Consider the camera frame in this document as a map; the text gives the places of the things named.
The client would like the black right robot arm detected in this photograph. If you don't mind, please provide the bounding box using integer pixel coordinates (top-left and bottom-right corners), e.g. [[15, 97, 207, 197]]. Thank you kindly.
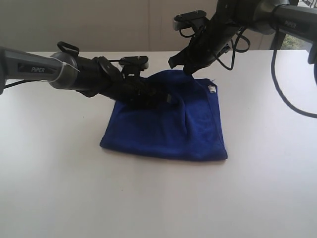
[[168, 0, 317, 75]]

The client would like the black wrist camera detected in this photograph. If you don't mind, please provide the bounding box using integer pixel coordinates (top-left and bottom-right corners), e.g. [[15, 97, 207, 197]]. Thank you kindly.
[[119, 56, 149, 77], [173, 10, 209, 31]]

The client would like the blue microfiber cloth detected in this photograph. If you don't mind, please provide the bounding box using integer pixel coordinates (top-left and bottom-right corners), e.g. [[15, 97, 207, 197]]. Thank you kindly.
[[100, 70, 228, 162]]

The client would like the dark window frame post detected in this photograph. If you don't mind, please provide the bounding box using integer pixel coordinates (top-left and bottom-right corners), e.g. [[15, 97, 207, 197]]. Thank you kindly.
[[270, 32, 286, 50]]

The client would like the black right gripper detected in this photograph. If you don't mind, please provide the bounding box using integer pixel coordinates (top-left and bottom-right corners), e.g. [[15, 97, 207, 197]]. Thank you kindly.
[[168, 13, 241, 75]]

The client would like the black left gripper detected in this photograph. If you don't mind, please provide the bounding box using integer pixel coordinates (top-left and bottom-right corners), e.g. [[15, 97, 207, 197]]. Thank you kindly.
[[99, 69, 173, 109]]

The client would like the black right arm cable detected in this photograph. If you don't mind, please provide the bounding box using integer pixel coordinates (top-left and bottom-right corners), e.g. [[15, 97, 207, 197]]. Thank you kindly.
[[179, 17, 317, 119]]

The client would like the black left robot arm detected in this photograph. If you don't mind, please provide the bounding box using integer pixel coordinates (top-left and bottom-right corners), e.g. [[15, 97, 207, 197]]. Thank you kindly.
[[0, 41, 172, 109]]

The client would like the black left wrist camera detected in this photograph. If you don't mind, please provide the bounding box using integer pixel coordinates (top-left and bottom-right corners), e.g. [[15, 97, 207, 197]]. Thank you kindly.
[[119, 56, 149, 77]]

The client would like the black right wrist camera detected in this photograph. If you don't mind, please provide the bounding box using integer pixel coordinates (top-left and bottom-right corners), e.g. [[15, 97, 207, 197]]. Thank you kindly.
[[173, 10, 209, 31]]

